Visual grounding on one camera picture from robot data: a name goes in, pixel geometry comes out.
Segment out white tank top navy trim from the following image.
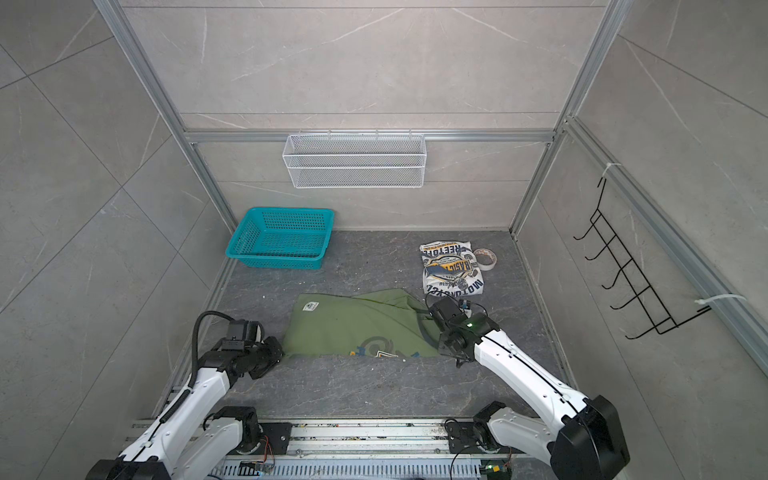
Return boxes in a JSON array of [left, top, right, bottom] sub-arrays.
[[419, 241, 485, 298]]

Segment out green tank top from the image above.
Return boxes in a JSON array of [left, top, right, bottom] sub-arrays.
[[282, 289, 440, 358]]

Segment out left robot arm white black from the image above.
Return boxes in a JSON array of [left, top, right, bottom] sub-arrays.
[[86, 310, 283, 479]]

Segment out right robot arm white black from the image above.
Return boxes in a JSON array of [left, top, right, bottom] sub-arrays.
[[422, 295, 630, 479]]

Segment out roll of masking tape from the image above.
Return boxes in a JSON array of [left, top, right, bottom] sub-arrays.
[[473, 248, 498, 271]]

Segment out teal plastic basket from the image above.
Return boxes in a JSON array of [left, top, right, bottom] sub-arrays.
[[226, 207, 335, 270]]

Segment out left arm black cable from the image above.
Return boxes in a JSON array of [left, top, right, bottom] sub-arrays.
[[119, 310, 238, 480]]

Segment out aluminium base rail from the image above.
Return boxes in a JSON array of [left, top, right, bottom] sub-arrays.
[[131, 418, 625, 480]]

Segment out black wire hook rack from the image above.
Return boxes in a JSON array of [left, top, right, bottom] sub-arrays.
[[573, 178, 712, 341]]

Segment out white wire mesh shelf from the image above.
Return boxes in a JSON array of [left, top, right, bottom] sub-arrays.
[[282, 133, 427, 189]]

